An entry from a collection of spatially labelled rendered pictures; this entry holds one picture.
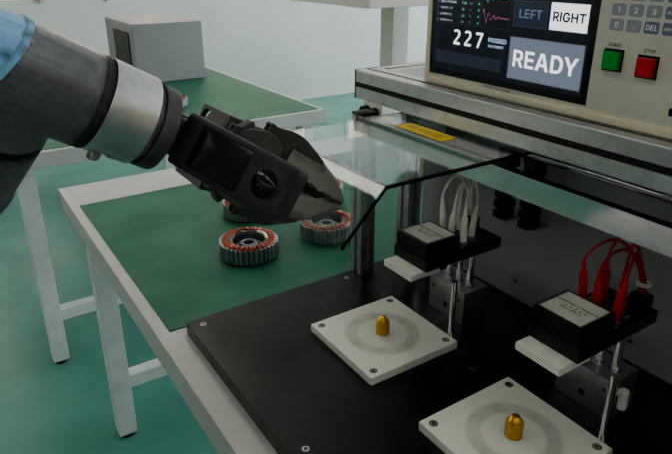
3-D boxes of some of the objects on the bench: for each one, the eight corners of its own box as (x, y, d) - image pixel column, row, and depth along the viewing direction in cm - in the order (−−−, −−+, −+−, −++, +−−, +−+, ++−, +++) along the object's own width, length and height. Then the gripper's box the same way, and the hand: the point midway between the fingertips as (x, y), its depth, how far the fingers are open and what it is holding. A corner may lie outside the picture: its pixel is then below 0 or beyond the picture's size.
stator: (234, 273, 111) (232, 255, 109) (211, 250, 120) (209, 232, 118) (288, 258, 116) (288, 240, 115) (263, 237, 125) (262, 220, 124)
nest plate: (518, 521, 60) (519, 512, 59) (418, 429, 71) (418, 421, 71) (611, 457, 68) (613, 448, 67) (507, 383, 79) (508, 375, 79)
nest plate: (371, 386, 79) (371, 378, 78) (310, 331, 90) (310, 323, 90) (457, 348, 86) (457, 340, 86) (391, 301, 98) (391, 295, 97)
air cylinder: (605, 421, 73) (613, 383, 71) (553, 387, 78) (559, 351, 76) (631, 405, 75) (639, 368, 73) (578, 373, 81) (585, 338, 79)
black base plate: (511, 764, 44) (515, 745, 43) (187, 334, 93) (185, 321, 92) (805, 477, 68) (811, 461, 67) (422, 257, 117) (423, 246, 116)
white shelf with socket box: (365, 182, 156) (369, -8, 139) (293, 147, 185) (289, -14, 168) (465, 158, 174) (479, -12, 157) (385, 130, 203) (390, -17, 186)
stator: (364, 239, 124) (364, 223, 122) (314, 251, 119) (314, 233, 118) (339, 220, 133) (339, 204, 132) (291, 229, 128) (291, 213, 127)
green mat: (169, 332, 94) (169, 331, 94) (79, 206, 141) (79, 205, 141) (565, 205, 142) (565, 204, 142) (399, 142, 189) (399, 142, 189)
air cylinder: (461, 326, 91) (464, 293, 89) (427, 304, 97) (429, 273, 95) (485, 316, 94) (488, 284, 92) (451, 295, 100) (453, 264, 98)
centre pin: (514, 443, 68) (516, 424, 67) (500, 432, 69) (503, 413, 68) (525, 436, 69) (528, 417, 68) (512, 426, 70) (515, 407, 69)
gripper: (149, 64, 54) (325, 147, 67) (108, 158, 55) (291, 222, 68) (183, 79, 47) (372, 168, 61) (137, 186, 48) (334, 251, 61)
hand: (336, 202), depth 61 cm, fingers closed
